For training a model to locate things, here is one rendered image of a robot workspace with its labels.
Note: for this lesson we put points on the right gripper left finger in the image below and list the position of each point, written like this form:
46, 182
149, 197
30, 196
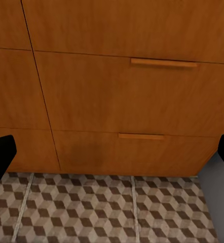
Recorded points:
8, 151

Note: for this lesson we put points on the cabinet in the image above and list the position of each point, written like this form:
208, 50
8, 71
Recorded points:
112, 87

